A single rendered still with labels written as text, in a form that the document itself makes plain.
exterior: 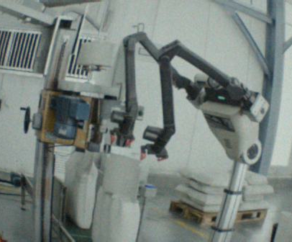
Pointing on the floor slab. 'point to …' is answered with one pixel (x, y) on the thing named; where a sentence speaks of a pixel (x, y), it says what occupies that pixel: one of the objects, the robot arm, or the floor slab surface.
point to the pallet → (211, 213)
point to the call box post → (142, 218)
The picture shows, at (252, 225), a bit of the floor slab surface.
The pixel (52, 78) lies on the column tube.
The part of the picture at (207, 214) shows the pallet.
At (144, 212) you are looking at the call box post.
